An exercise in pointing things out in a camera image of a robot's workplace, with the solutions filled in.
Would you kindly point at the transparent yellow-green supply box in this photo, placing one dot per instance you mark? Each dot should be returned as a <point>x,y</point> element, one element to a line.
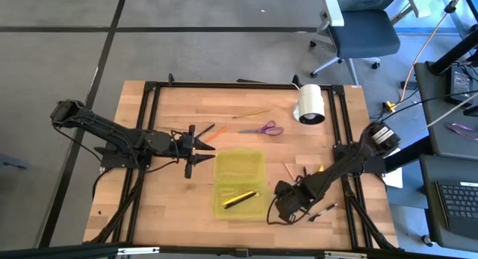
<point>239,165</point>

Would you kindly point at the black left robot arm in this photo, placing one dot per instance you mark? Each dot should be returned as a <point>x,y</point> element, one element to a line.
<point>112,130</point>

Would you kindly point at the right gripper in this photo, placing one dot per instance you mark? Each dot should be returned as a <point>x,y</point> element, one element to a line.
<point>291,199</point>

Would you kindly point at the black desk leg bar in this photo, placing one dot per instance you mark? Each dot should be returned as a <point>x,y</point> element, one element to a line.
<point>411,154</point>
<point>453,53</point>

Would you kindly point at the yellow highlighter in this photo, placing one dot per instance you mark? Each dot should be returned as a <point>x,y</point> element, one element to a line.
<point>235,201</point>

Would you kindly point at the black laptop keyboard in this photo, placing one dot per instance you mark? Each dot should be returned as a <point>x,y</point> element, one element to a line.
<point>459,206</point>

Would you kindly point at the purple ribbon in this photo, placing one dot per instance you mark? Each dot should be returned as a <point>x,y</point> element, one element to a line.
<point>465,131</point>

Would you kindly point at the natural wood pencil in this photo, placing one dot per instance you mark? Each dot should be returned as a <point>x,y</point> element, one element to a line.
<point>288,170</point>

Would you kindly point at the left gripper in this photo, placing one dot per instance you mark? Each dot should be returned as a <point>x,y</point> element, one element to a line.
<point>185,145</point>

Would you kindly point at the yellow plug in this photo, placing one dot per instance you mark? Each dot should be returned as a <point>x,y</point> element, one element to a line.
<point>390,107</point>

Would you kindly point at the black aluminium table frame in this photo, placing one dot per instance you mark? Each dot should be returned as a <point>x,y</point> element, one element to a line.
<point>224,85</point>

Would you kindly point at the slim black pen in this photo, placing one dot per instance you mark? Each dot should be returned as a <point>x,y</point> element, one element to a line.
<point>207,130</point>

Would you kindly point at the grey office chair white armrests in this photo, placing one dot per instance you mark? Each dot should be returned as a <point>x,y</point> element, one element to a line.
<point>364,33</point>

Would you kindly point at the white cylindrical lamp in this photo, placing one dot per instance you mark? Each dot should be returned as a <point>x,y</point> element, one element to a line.
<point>310,100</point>

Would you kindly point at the yellow pencil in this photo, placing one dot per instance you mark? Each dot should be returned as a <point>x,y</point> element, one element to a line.
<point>251,113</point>

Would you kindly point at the black rig beam silver brackets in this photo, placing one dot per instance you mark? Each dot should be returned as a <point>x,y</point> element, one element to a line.
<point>74,251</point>

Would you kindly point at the black pen silver tip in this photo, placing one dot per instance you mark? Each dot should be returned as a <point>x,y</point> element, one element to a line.
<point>322,212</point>

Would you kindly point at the dark grey desk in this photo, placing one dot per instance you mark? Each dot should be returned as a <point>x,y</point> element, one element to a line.
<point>437,113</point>
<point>429,199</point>

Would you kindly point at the white paper sheet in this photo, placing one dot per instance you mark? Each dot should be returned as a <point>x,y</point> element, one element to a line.
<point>394,178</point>

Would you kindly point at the orange pencil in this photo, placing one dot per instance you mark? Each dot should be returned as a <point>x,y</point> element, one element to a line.
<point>218,133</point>

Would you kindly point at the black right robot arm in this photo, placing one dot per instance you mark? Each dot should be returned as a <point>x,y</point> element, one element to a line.
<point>336,171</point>

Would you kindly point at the black power adapter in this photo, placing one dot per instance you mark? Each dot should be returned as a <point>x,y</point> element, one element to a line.
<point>458,83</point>

